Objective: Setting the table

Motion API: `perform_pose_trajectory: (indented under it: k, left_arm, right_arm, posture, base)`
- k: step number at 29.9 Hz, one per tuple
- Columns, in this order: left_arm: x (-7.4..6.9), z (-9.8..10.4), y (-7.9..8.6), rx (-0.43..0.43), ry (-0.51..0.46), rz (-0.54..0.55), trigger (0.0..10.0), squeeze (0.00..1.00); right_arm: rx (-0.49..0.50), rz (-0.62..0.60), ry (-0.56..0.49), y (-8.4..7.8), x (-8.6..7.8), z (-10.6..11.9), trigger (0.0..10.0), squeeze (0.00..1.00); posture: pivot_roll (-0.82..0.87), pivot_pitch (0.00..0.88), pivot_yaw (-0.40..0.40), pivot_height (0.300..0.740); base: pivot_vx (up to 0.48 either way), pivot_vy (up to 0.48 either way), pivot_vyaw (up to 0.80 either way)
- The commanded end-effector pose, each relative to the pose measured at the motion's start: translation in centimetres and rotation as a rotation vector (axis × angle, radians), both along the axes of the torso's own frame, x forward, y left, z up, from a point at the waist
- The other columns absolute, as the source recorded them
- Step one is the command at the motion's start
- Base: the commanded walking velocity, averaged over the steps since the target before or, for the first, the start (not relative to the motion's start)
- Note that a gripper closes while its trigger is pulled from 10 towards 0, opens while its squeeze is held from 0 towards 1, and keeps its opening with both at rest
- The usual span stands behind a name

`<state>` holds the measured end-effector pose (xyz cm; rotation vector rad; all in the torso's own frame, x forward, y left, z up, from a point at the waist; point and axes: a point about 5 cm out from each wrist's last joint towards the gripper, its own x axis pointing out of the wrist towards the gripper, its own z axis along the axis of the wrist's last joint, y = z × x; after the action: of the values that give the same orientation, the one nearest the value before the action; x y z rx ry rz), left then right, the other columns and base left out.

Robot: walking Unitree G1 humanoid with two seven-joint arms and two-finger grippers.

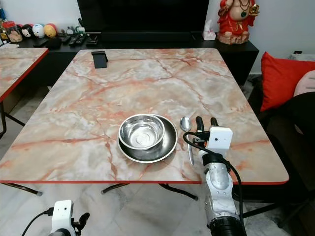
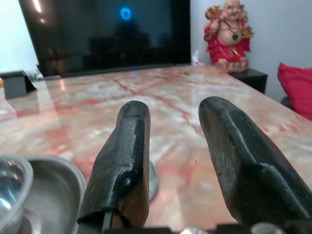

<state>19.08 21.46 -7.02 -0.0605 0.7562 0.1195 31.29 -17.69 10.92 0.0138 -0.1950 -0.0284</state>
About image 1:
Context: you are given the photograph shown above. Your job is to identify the yellow orange round toy head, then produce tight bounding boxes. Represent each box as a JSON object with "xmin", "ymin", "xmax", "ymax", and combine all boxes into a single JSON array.
[{"xmin": 44, "ymin": 23, "xmax": 58, "ymax": 39}]

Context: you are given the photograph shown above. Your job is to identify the pale pink cushion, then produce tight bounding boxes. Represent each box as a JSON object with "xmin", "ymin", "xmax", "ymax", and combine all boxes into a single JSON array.
[{"xmin": 293, "ymin": 70, "xmax": 315, "ymax": 134}]

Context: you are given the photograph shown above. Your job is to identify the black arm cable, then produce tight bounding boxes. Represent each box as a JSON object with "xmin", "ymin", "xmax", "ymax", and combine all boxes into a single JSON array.
[
  {"xmin": 22, "ymin": 207, "xmax": 54, "ymax": 236},
  {"xmin": 183, "ymin": 132, "xmax": 245, "ymax": 217}
]

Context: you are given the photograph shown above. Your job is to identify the white blue round toy head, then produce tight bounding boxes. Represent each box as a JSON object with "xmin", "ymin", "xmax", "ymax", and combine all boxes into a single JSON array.
[{"xmin": 32, "ymin": 23, "xmax": 46, "ymax": 39}]

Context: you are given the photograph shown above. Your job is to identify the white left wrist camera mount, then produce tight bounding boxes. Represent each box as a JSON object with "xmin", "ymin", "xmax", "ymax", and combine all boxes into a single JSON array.
[{"xmin": 52, "ymin": 200, "xmax": 74, "ymax": 236}]

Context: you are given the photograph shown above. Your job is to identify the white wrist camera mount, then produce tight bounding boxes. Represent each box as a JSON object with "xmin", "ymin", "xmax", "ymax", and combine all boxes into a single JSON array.
[
  {"xmin": 52, "ymin": 200, "xmax": 74, "ymax": 236},
  {"xmin": 207, "ymin": 127, "xmax": 233, "ymax": 151}
]

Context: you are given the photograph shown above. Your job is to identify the gold trophy ornament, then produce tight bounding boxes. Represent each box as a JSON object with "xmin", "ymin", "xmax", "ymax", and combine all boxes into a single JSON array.
[{"xmin": 0, "ymin": 20, "xmax": 8, "ymax": 42}]

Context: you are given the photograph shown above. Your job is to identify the black round toy head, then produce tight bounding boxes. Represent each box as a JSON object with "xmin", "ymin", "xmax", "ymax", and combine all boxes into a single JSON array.
[{"xmin": 21, "ymin": 24, "xmax": 34, "ymax": 39}]

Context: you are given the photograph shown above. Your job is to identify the red cushion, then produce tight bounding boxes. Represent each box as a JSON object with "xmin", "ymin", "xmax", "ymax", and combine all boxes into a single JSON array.
[{"xmin": 260, "ymin": 52, "xmax": 315, "ymax": 113}]

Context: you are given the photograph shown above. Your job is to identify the black angled desk stand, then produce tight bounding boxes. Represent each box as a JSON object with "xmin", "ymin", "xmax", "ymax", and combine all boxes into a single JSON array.
[{"xmin": 86, "ymin": 31, "xmax": 102, "ymax": 46}]

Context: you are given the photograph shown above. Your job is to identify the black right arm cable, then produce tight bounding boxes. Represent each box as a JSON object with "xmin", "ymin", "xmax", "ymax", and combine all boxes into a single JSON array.
[{"xmin": 183, "ymin": 132, "xmax": 245, "ymax": 217}]

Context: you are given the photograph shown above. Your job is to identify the red lidded glass jar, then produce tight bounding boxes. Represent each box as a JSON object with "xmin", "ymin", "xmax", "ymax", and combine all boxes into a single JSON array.
[{"xmin": 2, "ymin": 21, "xmax": 23, "ymax": 44}]

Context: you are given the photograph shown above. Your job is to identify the white tissue pack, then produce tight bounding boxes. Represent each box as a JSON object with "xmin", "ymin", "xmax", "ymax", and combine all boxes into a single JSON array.
[{"xmin": 202, "ymin": 19, "xmax": 217, "ymax": 41}]

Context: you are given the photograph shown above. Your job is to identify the stainless steel bowl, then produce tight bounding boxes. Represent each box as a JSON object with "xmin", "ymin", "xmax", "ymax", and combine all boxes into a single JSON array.
[{"xmin": 118, "ymin": 114, "xmax": 166, "ymax": 150}]

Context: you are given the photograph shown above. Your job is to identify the marble pattern side table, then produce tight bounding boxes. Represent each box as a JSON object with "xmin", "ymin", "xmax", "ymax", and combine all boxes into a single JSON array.
[{"xmin": 0, "ymin": 46, "xmax": 50, "ymax": 138}]

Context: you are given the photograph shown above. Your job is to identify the dark sofa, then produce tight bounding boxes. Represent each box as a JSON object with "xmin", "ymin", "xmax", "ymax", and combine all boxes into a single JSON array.
[{"xmin": 246, "ymin": 81, "xmax": 315, "ymax": 217}]

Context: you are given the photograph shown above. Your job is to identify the flat black case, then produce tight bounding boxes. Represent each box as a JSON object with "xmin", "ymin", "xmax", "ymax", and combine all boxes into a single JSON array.
[{"xmin": 32, "ymin": 39, "xmax": 49, "ymax": 48}]

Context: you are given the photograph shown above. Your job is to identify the black television console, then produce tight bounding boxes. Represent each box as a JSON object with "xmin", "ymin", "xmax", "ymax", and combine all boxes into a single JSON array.
[{"xmin": 10, "ymin": 32, "xmax": 260, "ymax": 88}]

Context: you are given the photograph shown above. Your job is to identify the black flat television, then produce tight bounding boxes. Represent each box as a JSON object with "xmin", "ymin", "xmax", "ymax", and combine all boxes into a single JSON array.
[{"xmin": 77, "ymin": 0, "xmax": 210, "ymax": 34}]

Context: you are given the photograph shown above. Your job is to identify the black rounded pouch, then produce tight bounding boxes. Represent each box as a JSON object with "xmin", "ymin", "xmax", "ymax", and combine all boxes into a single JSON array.
[{"xmin": 47, "ymin": 37, "xmax": 63, "ymax": 50}]

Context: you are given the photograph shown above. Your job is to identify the stainless steel spoon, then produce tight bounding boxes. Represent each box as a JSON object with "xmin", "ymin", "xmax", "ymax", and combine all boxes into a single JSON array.
[{"xmin": 180, "ymin": 117, "xmax": 195, "ymax": 166}]

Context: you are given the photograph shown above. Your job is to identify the marble pattern folding table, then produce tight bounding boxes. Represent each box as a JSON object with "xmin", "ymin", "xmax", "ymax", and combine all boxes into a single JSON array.
[{"xmin": 0, "ymin": 48, "xmax": 289, "ymax": 201}]

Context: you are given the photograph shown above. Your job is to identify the red laughing buddha statue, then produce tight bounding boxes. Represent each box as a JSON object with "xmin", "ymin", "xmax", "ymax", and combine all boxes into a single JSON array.
[{"xmin": 217, "ymin": 0, "xmax": 260, "ymax": 46}]

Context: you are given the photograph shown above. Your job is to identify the white wall socket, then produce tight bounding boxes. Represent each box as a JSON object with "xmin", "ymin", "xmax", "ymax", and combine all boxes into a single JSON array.
[{"xmin": 289, "ymin": 50, "xmax": 315, "ymax": 61}]

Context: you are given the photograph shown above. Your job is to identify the black phone stand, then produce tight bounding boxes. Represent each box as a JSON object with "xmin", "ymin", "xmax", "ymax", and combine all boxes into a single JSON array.
[{"xmin": 92, "ymin": 51, "xmax": 109, "ymax": 69}]

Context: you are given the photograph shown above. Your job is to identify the stainless steel plate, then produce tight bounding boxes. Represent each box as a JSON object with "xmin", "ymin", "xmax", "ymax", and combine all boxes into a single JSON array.
[{"xmin": 117, "ymin": 115, "xmax": 178, "ymax": 163}]

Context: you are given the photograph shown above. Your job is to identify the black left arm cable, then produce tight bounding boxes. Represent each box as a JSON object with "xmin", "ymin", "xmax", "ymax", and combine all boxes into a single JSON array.
[{"xmin": 22, "ymin": 207, "xmax": 54, "ymax": 236}]

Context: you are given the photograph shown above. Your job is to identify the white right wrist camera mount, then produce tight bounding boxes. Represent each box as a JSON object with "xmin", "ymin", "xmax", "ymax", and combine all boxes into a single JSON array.
[{"xmin": 207, "ymin": 127, "xmax": 233, "ymax": 151}]

